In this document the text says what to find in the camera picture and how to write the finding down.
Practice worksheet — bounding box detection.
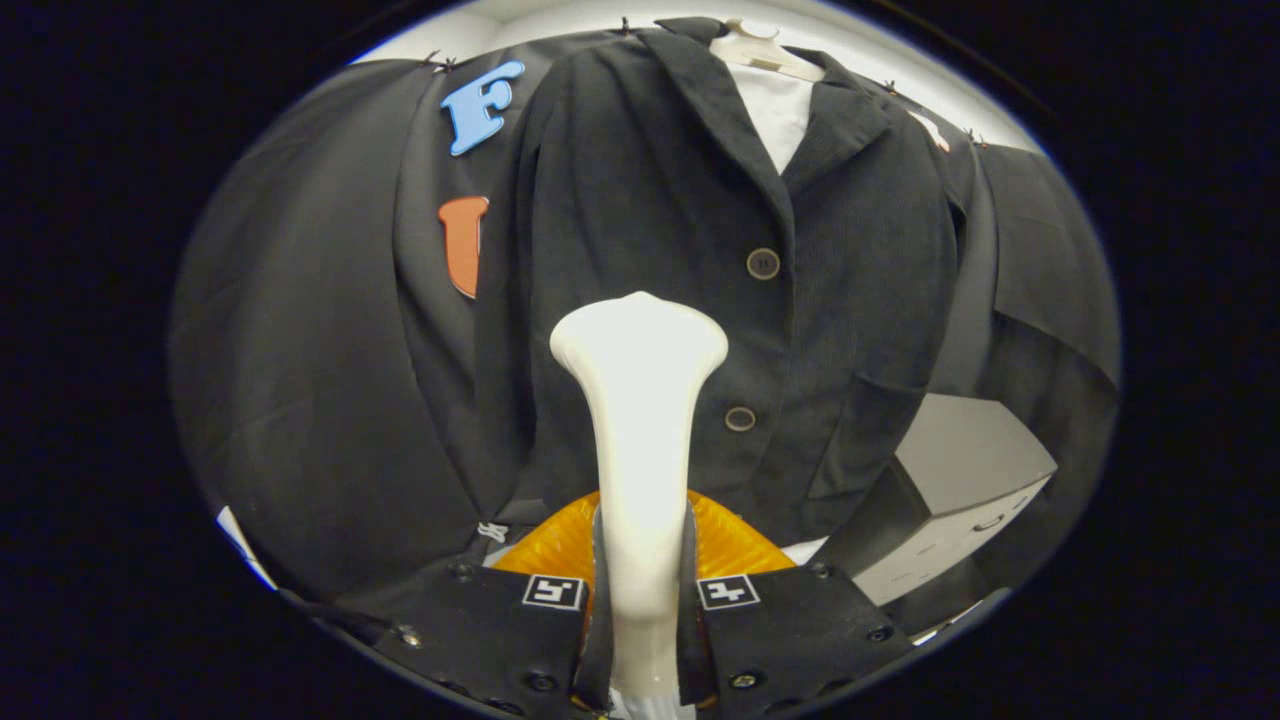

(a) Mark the black jacket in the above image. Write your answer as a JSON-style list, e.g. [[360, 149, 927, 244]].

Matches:
[[475, 15, 966, 549]]

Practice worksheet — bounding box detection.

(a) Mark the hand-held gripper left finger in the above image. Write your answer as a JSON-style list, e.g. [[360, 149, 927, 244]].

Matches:
[[378, 490, 615, 720]]

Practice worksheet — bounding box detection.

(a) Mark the black backdrop cloth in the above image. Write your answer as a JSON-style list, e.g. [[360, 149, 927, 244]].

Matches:
[[170, 30, 1121, 641]]

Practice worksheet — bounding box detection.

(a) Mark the white garment steamer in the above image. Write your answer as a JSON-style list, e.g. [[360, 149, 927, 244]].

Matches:
[[549, 291, 730, 701]]

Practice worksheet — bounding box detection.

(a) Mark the grey cabinet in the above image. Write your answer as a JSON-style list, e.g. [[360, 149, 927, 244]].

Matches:
[[810, 393, 1059, 608]]

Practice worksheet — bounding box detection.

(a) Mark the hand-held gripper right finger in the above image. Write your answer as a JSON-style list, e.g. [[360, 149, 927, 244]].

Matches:
[[676, 488, 916, 719]]

